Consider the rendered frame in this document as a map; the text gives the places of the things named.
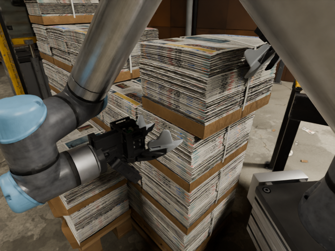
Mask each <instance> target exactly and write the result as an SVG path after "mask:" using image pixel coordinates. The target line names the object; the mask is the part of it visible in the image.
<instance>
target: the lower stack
mask: <svg viewBox="0 0 335 251"><path fill-rule="evenodd" d="M101 132H102V133H101ZM90 133H94V134H95V135H100V134H103V131H99V130H98V129H97V128H96V127H95V126H94V125H93V124H91V123H90V122H88V121H87V122H86V123H84V124H83V125H81V126H80V127H78V128H77V129H75V130H74V131H72V132H71V133H70V134H68V135H67V136H65V137H64V138H62V139H61V140H59V141H58V142H57V143H56V144H57V147H58V151H59V153H60V152H63V151H66V150H69V149H71V148H74V147H77V146H79V145H82V144H87V143H89V141H88V136H87V135H88V134H90ZM107 167H108V169H107V172H105V173H103V174H100V175H99V177H97V178H95V179H93V180H91V181H89V182H87V183H85V184H83V185H81V186H78V187H76V188H74V189H72V190H70V191H68V192H66V193H64V194H62V195H60V196H58V198H59V200H60V201H61V203H62V205H63V206H64V208H65V210H66V212H67V213H68V211H67V210H68V209H70V208H72V207H73V206H75V205H77V204H79V203H81V202H82V201H84V200H86V199H88V198H90V197H92V196H94V195H96V194H98V193H100V192H102V191H104V190H105V189H107V188H109V187H111V186H113V185H115V184H117V183H118V182H120V181H122V180H124V179H125V177H124V176H123V175H122V174H120V173H119V172H118V171H116V170H115V169H113V168H112V167H111V166H110V165H109V164H108V163H107ZM128 201H129V200H128V193H127V185H126V184H124V185H122V186H120V187H119V188H117V189H115V190H113V191H112V192H110V193H108V194H106V195H105V196H103V197H101V198H99V199H98V200H96V201H94V202H92V203H91V204H89V205H87V206H85V207H84V208H82V209H80V210H78V211H77V212H75V213H73V214H71V215H69V216H63V217H64V219H65V221H66V223H67V225H68V227H69V229H70V230H71V232H72V234H73V235H74V237H75V239H76V240H77V242H78V244H79V246H80V243H82V242H83V241H85V240H86V239H88V238H90V237H91V236H93V235H94V234H96V233H97V232H99V231H100V230H102V229H103V228H104V227H106V226H107V225H109V224H110V223H111V222H113V221H114V220H115V219H117V218H118V217H119V216H121V215H122V214H123V213H125V212H126V211H128V210H129V203H128ZM132 229H133V228H132V222H131V214H129V215H127V216H126V217H124V218H123V219H121V220H120V221H119V222H117V223H116V224H114V225H113V226H111V227H110V228H109V229H107V230H106V231H104V232H103V233H102V234H100V235H99V236H97V237H96V238H94V239H93V240H91V241H90V242H89V243H87V244H86V245H84V246H83V247H81V248H79V251H103V249H102V245H101V240H100V238H101V237H102V236H104V235H105V234H106V233H108V232H109V231H111V230H112V231H113V233H114V234H115V235H116V237H117V238H118V239H120V238H122V237H123V236H124V235H126V234H127V233H128V232H130V231H131V230H132Z"/></svg>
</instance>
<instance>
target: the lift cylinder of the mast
mask: <svg viewBox="0 0 335 251"><path fill-rule="evenodd" d="M23 41H24V43H25V44H28V47H29V50H30V53H31V57H30V61H31V63H32V65H33V69H34V72H35V75H36V78H37V82H38V85H39V88H40V91H41V95H42V98H43V100H44V99H46V98H49V94H48V90H47V87H46V83H45V80H44V76H43V73H42V70H41V66H40V63H39V62H40V61H39V57H36V55H35V51H34V48H33V45H32V44H34V42H33V40H32V39H27V40H23Z"/></svg>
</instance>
